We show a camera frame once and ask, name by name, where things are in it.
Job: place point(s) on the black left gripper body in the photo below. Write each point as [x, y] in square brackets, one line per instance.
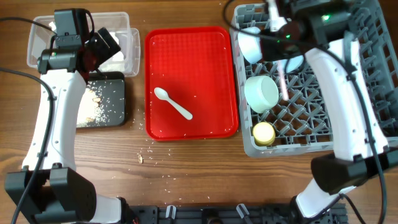
[101, 51]

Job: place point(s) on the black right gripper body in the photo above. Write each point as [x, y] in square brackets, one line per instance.
[273, 47]

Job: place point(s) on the white napkin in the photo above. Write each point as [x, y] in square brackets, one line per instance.
[117, 62]

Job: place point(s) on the light blue plate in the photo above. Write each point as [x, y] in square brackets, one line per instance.
[292, 64]

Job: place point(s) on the white plastic fork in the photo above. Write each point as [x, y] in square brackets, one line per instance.
[283, 86]

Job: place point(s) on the light blue small bowl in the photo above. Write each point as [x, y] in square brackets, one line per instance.
[250, 47]

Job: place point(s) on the mint green bowl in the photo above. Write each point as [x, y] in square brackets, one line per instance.
[261, 93]

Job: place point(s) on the rice and food scraps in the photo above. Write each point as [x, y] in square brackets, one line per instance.
[91, 110]

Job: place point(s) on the white plastic spoon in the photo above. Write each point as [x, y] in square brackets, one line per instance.
[163, 95]

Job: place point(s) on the yellow plastic cup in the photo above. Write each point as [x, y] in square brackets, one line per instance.
[263, 133]

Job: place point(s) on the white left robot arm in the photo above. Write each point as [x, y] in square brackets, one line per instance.
[48, 189]

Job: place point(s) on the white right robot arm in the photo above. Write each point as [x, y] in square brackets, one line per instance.
[360, 150]

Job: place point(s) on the clear plastic waste bin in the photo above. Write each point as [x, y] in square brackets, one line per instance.
[39, 38]

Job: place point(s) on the black waste tray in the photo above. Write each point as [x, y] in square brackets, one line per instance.
[114, 97]

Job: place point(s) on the grey dishwasher rack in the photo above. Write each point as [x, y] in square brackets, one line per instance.
[301, 124]

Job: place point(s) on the red plastic tray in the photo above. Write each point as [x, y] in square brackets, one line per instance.
[194, 66]

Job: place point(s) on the food scrap on table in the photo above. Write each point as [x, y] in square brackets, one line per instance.
[140, 159]

